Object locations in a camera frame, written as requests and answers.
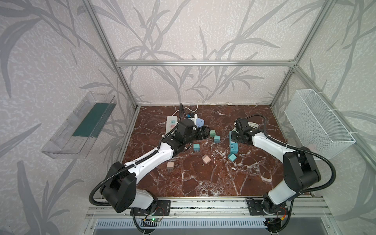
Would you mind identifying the light blue square socket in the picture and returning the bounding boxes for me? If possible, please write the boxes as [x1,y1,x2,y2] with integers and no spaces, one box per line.
[196,118,205,128]

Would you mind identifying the teal blue power strip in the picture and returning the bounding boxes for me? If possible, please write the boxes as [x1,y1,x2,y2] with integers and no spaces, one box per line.
[229,131,239,154]

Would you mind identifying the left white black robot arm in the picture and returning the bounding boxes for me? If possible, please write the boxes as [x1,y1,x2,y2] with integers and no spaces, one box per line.
[89,119,211,214]

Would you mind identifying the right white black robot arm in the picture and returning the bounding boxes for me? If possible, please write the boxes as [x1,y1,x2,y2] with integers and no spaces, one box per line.
[231,114,337,208]

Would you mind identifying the teal cube charger left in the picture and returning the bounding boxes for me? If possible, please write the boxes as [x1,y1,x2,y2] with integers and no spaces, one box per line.
[193,144,200,152]

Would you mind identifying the teal cube charger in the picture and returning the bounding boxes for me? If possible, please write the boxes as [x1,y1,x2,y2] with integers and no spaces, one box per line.
[193,144,200,152]
[213,135,221,144]
[228,153,237,162]

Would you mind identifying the white multicolour power strip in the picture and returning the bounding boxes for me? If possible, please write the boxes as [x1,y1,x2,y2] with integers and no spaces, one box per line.
[165,116,178,134]

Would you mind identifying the light green cube charger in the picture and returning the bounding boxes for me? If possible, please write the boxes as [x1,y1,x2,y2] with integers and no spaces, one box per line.
[210,130,216,138]

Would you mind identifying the teal cube charger right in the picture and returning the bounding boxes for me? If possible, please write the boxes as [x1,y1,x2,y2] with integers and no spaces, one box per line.
[228,153,237,162]

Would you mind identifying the white power strip cable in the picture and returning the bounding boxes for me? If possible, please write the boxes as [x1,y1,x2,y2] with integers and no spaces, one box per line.
[172,99,233,117]

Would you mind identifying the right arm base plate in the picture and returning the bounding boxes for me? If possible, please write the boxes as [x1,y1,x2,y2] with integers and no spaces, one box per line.
[246,197,289,216]

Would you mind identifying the white wire mesh basket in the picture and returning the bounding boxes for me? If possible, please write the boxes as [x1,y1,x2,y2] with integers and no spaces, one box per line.
[285,89,356,159]

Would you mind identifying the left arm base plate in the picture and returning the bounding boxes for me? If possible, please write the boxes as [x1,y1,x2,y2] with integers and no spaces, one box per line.
[130,200,171,216]

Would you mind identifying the clear plastic wall tray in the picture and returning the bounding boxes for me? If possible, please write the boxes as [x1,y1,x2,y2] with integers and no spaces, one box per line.
[41,92,117,160]

